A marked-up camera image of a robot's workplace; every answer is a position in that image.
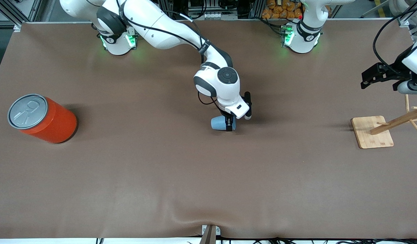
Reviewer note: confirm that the white power strip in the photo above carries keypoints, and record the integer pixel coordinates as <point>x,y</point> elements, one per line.
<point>212,15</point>

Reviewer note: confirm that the orange can with grey lid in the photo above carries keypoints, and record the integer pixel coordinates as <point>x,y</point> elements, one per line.
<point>56,123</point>

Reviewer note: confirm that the wooden mug rack stand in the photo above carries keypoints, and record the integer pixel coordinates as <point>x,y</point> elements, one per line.
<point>371,135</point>

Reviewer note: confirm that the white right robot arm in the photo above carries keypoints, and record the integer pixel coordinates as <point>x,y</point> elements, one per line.
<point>167,23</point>

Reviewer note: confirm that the light blue plastic cup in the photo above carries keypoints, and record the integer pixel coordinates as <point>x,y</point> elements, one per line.
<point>217,123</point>

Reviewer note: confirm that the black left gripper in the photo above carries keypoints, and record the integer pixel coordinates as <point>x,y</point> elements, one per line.
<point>395,73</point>

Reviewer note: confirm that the aluminium frame profile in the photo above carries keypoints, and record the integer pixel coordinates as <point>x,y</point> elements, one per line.
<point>405,17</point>
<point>12,13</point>

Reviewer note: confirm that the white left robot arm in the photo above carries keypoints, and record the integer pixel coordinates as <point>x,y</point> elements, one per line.
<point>303,42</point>

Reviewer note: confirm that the orange snack bag pile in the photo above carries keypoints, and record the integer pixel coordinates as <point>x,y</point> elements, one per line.
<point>279,10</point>

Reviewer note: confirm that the camera stand pole with bracket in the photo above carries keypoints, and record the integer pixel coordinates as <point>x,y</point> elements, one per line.
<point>208,237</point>

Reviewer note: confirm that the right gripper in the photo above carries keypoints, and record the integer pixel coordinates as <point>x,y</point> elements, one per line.
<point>230,122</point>

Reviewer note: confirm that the brown table mat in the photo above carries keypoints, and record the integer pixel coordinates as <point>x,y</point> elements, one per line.
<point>208,176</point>

